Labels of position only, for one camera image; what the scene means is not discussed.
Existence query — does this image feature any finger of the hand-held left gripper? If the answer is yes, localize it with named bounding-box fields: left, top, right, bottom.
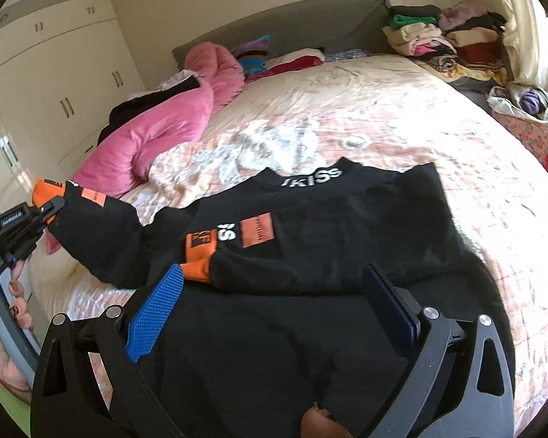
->
left=40, top=194, right=67, bottom=226

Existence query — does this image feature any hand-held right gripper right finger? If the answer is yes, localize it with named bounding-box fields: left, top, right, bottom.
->
left=361, top=262, right=517, bottom=438

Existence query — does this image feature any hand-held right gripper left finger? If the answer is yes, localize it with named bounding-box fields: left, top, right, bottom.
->
left=30, top=262, right=186, bottom=438

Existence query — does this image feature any black sweater with orange patches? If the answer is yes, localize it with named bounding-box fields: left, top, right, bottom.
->
left=31, top=157, right=517, bottom=438

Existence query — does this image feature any pile of folded clothes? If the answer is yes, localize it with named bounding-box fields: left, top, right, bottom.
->
left=383, top=4, right=511, bottom=88

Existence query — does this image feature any person's right hand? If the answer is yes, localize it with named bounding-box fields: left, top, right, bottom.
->
left=300, top=402, right=352, bottom=438

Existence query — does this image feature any black cloth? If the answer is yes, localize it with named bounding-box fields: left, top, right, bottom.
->
left=98, top=75, right=202, bottom=144

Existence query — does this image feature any cream built-in wardrobe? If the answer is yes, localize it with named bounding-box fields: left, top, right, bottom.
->
left=0, top=0, right=148, bottom=201

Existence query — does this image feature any pink comforter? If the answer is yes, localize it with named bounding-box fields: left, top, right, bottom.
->
left=46, top=41, right=247, bottom=256

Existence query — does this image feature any white cloth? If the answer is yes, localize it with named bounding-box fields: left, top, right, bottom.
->
left=128, top=69, right=198, bottom=101

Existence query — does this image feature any floral quilted bedspread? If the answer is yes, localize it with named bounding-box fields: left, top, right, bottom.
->
left=27, top=52, right=548, bottom=438

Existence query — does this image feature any floral storage box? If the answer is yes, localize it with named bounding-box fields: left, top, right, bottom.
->
left=486, top=86, right=548, bottom=165

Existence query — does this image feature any striped pillow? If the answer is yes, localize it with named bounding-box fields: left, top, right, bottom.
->
left=231, top=34, right=273, bottom=77

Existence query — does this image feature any purple cloth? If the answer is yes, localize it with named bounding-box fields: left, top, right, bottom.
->
left=521, top=89, right=548, bottom=117

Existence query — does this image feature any blue patterned cloth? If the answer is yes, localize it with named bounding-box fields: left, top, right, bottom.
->
left=324, top=48, right=372, bottom=63

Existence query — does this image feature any red and cream cloth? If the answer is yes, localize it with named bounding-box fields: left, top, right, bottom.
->
left=247, top=49, right=326, bottom=83

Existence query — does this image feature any grey upholstered headboard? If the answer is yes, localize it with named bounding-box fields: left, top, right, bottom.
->
left=171, top=0, right=392, bottom=71

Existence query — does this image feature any cream curtain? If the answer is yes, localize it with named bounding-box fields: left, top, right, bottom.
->
left=482, top=0, right=548, bottom=86

